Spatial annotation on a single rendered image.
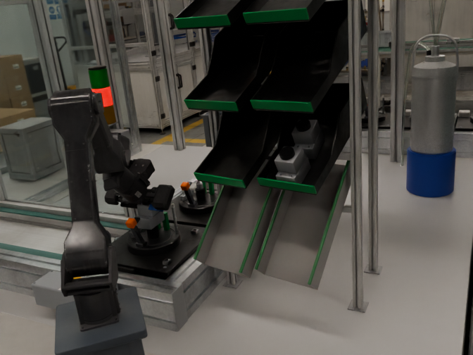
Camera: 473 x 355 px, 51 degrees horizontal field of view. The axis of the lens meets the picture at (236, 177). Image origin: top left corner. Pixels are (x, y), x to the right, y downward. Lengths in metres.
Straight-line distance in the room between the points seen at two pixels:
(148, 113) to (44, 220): 4.88
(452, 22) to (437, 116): 6.56
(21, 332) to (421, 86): 1.35
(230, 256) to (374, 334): 0.35
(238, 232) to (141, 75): 5.40
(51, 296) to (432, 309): 0.88
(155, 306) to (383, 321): 0.51
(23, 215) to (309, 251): 1.06
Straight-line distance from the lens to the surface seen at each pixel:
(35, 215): 1.77
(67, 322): 0.94
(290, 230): 1.11
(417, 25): 8.32
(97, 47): 1.44
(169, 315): 1.17
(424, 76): 1.71
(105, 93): 1.41
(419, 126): 1.75
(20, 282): 1.48
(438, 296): 1.28
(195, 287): 1.22
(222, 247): 1.15
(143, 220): 1.29
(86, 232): 0.87
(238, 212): 1.16
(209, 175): 1.06
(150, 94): 6.43
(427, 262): 1.41
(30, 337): 1.31
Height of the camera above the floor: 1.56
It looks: 20 degrees down
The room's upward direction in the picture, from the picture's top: 6 degrees counter-clockwise
